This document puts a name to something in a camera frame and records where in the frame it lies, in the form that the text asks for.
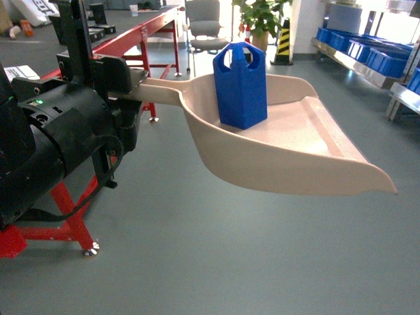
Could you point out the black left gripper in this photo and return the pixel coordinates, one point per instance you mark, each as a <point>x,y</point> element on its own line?
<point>83,111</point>

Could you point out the blue plastic part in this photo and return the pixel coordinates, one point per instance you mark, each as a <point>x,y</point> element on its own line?
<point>240,82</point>

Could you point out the beige plastic dustpan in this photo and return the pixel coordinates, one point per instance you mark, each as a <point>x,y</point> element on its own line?
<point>299,149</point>

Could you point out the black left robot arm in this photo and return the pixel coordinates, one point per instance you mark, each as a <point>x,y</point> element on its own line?
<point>29,167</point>

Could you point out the blue shelf bin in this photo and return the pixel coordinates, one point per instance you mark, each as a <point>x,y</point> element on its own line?
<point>388,63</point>

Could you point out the steel shelf rack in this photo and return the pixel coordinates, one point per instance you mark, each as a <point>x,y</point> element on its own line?
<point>377,41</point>

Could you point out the black box near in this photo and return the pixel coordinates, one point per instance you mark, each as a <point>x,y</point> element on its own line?
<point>97,14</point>

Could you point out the orange bottle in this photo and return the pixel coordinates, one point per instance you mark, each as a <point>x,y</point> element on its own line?
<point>27,28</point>

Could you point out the grey office chair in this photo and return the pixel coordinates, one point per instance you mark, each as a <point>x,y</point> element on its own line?
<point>202,30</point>

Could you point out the red white traffic cone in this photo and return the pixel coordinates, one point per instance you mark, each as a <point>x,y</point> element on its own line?
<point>247,32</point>

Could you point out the potted green plant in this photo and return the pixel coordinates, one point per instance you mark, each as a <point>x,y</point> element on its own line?
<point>263,17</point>

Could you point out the yellow black traffic cone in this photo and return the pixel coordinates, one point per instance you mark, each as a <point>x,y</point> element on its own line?
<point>282,56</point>

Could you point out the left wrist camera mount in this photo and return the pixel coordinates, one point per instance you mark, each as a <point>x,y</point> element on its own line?
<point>21,71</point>

